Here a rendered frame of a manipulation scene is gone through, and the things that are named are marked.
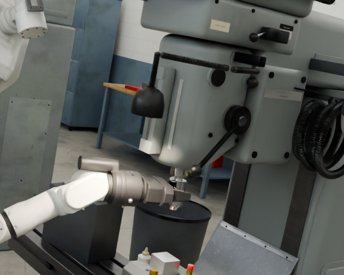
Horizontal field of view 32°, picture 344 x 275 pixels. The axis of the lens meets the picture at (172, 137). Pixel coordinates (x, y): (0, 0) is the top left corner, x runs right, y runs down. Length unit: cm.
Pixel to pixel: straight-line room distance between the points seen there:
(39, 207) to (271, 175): 73
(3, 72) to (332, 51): 87
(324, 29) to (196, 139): 49
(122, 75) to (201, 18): 762
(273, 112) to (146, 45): 708
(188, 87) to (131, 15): 758
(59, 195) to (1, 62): 33
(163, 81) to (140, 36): 732
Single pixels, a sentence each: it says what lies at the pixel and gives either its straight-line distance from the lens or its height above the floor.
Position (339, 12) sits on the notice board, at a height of 218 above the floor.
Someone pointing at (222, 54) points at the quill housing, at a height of 160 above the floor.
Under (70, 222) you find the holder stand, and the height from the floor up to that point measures 102.
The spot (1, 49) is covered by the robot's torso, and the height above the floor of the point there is 152.
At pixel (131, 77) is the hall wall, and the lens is 875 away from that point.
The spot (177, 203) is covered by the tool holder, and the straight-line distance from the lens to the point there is 153.
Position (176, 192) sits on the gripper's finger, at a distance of 151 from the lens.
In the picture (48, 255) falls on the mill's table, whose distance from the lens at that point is 187.
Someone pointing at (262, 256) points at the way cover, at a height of 104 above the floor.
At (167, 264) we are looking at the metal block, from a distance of 156.
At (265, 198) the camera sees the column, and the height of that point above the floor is 120.
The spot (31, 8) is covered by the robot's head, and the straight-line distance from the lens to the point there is 137.
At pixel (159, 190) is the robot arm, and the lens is 147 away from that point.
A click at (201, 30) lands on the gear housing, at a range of 133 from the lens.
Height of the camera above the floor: 162
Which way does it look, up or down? 9 degrees down
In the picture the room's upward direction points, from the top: 11 degrees clockwise
